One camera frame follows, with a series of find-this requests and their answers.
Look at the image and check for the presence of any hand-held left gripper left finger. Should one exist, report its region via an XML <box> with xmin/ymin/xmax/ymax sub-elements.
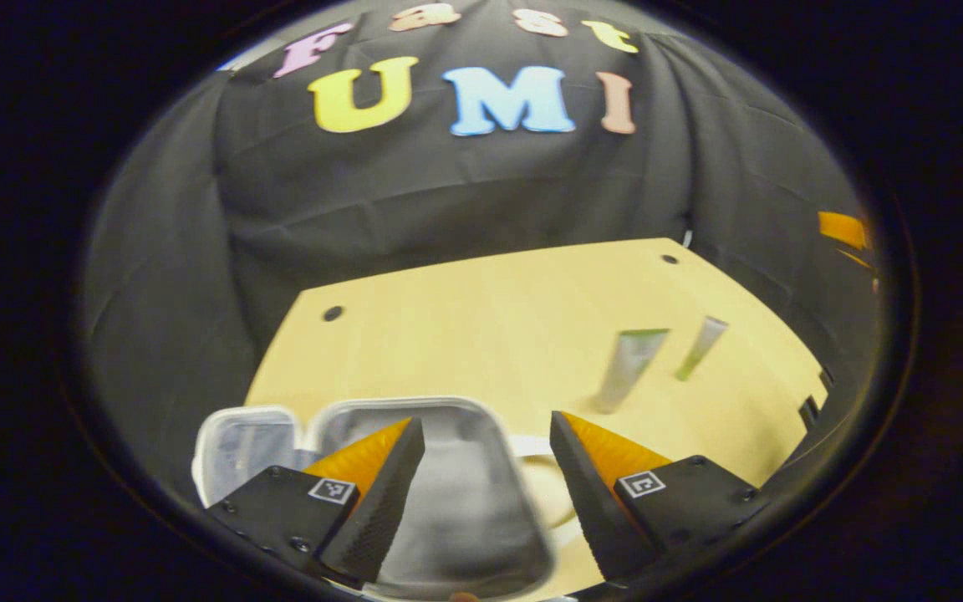
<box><xmin>206</xmin><ymin>416</ymin><xmax>425</xmax><ymax>586</ymax></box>

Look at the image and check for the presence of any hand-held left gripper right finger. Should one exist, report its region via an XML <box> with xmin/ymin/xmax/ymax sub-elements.
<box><xmin>550</xmin><ymin>410</ymin><xmax>771</xmax><ymax>584</ymax></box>

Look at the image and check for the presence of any white suitcase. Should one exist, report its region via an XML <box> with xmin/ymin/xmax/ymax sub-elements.
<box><xmin>191</xmin><ymin>396</ymin><xmax>578</xmax><ymax>602</ymax></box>

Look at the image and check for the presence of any wide white green tube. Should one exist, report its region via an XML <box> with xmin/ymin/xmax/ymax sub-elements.
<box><xmin>592</xmin><ymin>327</ymin><xmax>671</xmax><ymax>416</ymax></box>

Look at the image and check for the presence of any thin green white tube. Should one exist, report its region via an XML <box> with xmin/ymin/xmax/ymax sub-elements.
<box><xmin>672</xmin><ymin>315</ymin><xmax>731</xmax><ymax>383</ymax></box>

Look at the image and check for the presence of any black backdrop cloth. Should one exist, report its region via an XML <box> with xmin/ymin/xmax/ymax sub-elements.
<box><xmin>80</xmin><ymin>0</ymin><xmax>884</xmax><ymax>503</ymax></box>

